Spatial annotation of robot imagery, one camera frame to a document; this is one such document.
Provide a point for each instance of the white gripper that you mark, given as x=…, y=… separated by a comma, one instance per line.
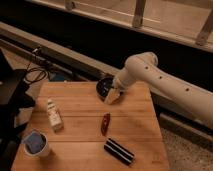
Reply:
x=113, y=95

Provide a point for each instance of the red pepper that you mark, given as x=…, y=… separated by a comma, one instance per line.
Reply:
x=105, y=124

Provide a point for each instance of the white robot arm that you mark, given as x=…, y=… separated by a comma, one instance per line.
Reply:
x=143, y=67

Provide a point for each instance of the black round bowl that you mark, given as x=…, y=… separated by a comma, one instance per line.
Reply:
x=104, y=88

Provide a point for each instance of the black white striped block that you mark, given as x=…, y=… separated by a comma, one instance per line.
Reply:
x=119, y=152

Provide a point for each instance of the white small bottle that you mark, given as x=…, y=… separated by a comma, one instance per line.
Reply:
x=54, y=115

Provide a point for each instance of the white cup with blue cloth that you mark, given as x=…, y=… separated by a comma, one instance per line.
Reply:
x=36, y=144

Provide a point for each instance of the black equipment on left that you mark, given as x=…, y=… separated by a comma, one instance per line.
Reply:
x=12, y=97

